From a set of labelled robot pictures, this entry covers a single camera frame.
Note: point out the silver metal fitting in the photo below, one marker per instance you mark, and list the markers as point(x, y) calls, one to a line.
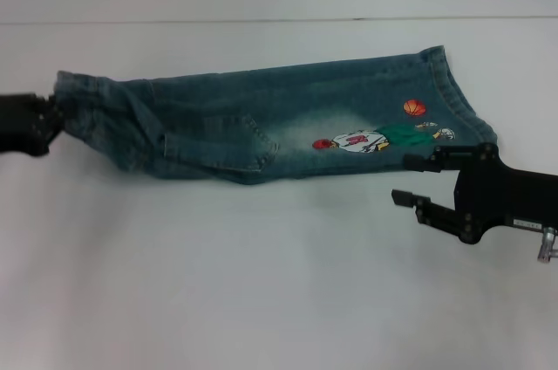
point(548, 245)

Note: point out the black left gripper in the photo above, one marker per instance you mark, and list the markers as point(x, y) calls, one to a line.
point(19, 123)

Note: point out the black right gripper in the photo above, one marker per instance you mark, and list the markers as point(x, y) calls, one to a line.
point(501, 195)

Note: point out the blue denim shorts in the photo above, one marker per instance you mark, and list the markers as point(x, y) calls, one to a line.
point(196, 125)

